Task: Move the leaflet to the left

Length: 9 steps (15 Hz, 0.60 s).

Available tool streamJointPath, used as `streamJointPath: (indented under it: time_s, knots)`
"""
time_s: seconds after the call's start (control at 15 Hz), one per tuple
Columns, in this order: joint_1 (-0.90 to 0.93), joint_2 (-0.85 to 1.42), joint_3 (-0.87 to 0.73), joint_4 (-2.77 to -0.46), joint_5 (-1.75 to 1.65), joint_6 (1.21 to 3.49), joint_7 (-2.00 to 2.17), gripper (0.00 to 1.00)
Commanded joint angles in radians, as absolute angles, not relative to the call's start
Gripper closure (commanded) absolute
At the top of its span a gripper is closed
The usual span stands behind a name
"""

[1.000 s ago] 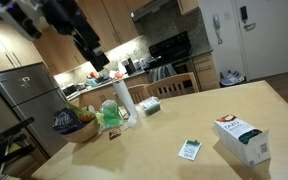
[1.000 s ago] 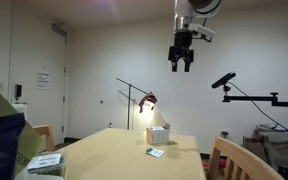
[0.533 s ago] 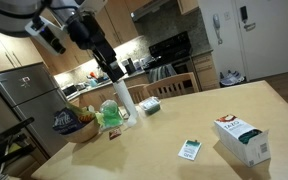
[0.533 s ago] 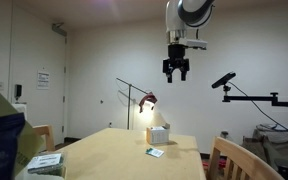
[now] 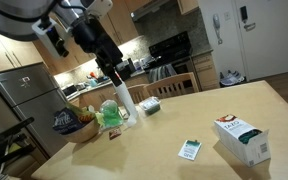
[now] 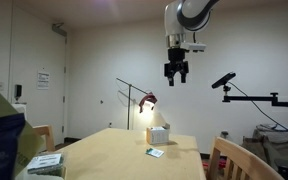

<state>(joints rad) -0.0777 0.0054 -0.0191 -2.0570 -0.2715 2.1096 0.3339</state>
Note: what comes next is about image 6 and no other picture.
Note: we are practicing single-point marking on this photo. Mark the wooden slatted chair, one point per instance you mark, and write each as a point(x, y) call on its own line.
point(47, 133)
point(237, 156)

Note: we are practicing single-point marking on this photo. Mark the white paper notice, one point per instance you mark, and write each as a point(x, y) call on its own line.
point(43, 80)

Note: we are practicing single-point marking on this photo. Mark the black wall plug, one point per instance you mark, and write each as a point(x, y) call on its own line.
point(224, 134)

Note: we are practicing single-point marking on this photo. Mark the white teal tea leaflet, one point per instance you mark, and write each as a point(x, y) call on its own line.
point(154, 152)

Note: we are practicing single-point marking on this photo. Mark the white light switch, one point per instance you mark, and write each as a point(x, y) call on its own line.
point(0, 86)

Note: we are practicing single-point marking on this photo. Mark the black camera on stand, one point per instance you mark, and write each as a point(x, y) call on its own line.
point(224, 80)

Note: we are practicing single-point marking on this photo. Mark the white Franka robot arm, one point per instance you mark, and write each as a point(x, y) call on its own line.
point(197, 10)

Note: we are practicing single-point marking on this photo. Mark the small wall knob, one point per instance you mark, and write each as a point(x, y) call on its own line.
point(101, 101)

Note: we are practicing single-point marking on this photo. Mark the white Tazo tea box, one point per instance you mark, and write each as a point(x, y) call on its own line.
point(157, 136)

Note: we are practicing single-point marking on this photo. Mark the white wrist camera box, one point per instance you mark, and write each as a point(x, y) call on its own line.
point(195, 46)

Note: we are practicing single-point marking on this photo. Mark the floor lamp red shade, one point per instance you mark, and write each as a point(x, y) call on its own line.
point(147, 99)

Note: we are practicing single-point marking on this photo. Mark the red object on floor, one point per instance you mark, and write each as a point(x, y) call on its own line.
point(219, 163)

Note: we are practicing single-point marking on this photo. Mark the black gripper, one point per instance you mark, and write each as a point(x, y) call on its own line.
point(177, 56)

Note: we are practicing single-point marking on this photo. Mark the white wall outlet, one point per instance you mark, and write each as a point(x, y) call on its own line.
point(110, 125)

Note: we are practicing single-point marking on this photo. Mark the clear container green contents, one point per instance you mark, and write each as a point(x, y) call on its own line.
point(45, 162)

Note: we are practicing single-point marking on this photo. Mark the white door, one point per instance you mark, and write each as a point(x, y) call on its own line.
point(37, 110)

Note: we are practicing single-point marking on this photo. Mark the black door lock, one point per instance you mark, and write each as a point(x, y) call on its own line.
point(18, 91)

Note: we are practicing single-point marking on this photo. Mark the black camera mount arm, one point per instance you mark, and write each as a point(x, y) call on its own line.
point(250, 98)

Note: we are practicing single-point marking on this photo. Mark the grey covered furniture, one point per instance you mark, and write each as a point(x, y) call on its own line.
point(267, 143)

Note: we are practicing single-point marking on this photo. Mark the grey door closer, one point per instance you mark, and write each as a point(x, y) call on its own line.
point(59, 29)

